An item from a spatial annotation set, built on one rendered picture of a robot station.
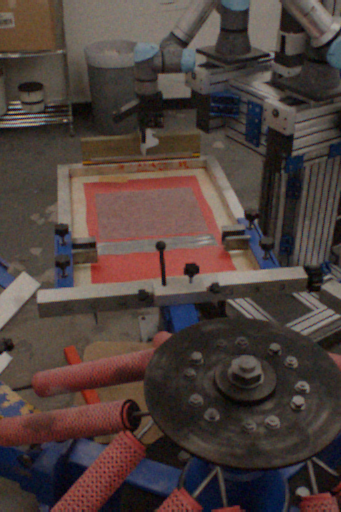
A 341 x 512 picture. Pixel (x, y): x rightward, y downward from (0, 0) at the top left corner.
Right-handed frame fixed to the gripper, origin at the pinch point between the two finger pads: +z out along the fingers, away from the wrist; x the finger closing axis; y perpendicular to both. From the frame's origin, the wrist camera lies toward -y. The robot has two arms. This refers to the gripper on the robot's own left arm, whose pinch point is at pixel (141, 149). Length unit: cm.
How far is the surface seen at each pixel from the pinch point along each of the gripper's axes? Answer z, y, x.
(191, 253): 14.0, 9.0, -44.9
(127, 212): 14.0, -7.2, -18.0
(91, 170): 11.8, -17.3, 10.5
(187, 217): 14.0, 11.7, -24.2
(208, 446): -21, -8, -141
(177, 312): 5, -2, -81
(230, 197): 10.6, 27.0, -19.4
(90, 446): 8, -24, -115
